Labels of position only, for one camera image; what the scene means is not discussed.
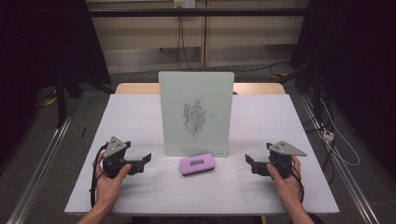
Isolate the white wall socket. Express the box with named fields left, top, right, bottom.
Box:
left=173, top=0, right=197, bottom=9

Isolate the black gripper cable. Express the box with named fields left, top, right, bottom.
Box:
left=89, top=144, right=108, bottom=209
left=290, top=166, right=305, bottom=204

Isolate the black curtain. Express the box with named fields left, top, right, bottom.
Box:
left=289, top=0, right=396, bottom=178
left=0, top=0, right=112, bottom=162

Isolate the person's right hand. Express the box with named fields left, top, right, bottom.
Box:
left=265, top=155, right=304, bottom=207

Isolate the aluminium floor rail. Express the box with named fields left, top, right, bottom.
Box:
left=6, top=113, right=77, bottom=224
left=299, top=93, right=380, bottom=224

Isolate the white power adapter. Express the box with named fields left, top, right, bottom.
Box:
left=321, top=130, right=335, bottom=143

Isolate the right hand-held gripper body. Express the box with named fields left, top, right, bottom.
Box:
left=250, top=140, right=308, bottom=180

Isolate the frosted glass whiteboard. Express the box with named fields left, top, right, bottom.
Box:
left=158, top=71, right=235, bottom=159

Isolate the black horizontal metal bar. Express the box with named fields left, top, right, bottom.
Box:
left=88, top=7, right=314, bottom=18

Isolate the pink whiteboard eraser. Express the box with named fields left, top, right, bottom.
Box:
left=178, top=152, right=216, bottom=177

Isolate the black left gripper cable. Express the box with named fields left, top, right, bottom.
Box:
left=89, top=144, right=108, bottom=209

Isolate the white cable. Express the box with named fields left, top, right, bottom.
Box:
left=319, top=98, right=361, bottom=167

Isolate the black metal stand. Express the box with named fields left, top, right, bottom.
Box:
left=53, top=69, right=68, bottom=129

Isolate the black hanging cable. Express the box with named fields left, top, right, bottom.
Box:
left=175, top=15, right=193, bottom=72

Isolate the person's left hand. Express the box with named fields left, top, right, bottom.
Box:
left=92, top=151, right=133, bottom=207

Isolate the white table cover sheet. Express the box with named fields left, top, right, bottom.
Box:
left=64, top=93, right=340, bottom=216

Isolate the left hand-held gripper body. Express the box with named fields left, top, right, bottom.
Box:
left=102, top=135, right=146, bottom=179

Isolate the person's dark clothing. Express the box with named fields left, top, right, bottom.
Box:
left=130, top=216, right=262, bottom=224

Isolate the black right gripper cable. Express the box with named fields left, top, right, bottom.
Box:
left=290, top=166, right=305, bottom=204

